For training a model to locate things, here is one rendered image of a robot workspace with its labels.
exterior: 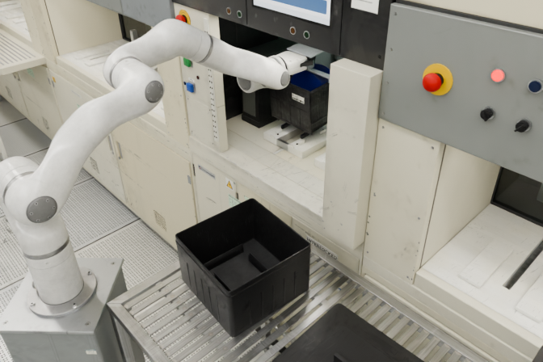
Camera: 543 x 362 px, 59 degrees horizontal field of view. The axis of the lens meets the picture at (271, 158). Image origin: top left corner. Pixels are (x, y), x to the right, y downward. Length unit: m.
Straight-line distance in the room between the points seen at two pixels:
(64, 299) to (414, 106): 1.07
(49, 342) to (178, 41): 0.89
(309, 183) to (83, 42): 1.90
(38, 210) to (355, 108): 0.79
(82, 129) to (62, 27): 1.83
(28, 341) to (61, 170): 0.52
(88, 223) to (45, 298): 1.56
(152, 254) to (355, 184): 1.66
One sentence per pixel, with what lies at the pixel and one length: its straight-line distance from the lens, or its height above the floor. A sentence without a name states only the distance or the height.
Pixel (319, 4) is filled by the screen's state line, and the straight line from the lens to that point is 1.25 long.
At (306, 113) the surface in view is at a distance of 1.76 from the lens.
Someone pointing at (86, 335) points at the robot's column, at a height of 0.73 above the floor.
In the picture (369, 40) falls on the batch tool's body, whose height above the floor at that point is 1.46.
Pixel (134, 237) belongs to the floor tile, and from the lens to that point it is 2.88.
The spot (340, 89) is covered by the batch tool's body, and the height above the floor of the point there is 1.34.
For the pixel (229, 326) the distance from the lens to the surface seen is 1.33.
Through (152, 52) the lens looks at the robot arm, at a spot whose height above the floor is 1.39.
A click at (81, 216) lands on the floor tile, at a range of 3.14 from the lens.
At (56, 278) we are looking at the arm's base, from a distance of 1.47.
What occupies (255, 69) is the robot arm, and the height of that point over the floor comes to 1.28.
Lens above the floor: 1.84
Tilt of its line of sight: 33 degrees down
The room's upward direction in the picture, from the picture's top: 1 degrees counter-clockwise
